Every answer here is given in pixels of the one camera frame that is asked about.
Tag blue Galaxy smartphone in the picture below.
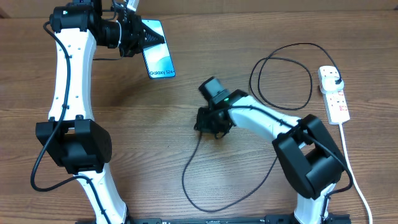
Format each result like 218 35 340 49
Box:
143 19 175 79

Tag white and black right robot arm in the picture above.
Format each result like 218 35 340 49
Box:
194 77 351 223

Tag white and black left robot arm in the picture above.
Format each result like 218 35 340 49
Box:
35 1 165 223

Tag white charger plug adapter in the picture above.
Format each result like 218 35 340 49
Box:
320 77 345 94

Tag white power strip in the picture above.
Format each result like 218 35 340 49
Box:
317 65 350 125

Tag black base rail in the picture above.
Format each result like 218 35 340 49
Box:
75 213 351 224

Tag white power strip cord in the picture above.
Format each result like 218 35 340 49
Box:
338 123 373 224

